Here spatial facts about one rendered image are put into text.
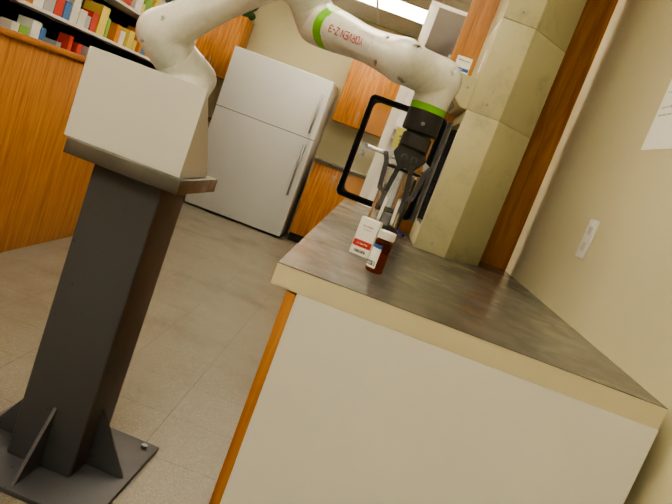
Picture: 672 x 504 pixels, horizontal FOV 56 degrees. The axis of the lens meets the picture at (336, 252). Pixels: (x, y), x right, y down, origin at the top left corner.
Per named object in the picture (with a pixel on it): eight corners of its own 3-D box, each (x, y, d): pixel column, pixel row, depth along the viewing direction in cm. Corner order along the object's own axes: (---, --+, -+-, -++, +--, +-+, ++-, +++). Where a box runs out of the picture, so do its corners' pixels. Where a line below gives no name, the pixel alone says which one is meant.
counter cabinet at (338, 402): (409, 420, 323) (476, 256, 310) (458, 850, 121) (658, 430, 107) (285, 373, 325) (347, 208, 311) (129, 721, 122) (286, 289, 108)
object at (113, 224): (-76, 460, 170) (15, 139, 157) (29, 398, 218) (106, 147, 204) (88, 529, 167) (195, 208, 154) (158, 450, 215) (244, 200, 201)
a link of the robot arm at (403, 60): (364, 21, 176) (346, 59, 179) (332, 3, 168) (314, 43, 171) (444, 53, 149) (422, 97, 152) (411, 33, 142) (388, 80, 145)
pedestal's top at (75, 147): (62, 151, 164) (66, 136, 164) (117, 155, 196) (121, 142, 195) (176, 195, 162) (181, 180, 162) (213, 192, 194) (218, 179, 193)
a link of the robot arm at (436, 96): (477, 69, 157) (447, 64, 166) (444, 49, 149) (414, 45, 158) (455, 123, 159) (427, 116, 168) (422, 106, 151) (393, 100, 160)
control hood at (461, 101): (454, 116, 235) (465, 90, 233) (466, 109, 203) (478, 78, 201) (425, 106, 235) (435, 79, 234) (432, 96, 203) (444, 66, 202)
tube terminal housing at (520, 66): (470, 258, 242) (551, 61, 230) (484, 273, 209) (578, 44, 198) (408, 235, 242) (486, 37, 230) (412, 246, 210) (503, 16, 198)
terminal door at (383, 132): (409, 222, 240) (448, 120, 234) (334, 193, 244) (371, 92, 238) (409, 221, 241) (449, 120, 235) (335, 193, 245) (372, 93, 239)
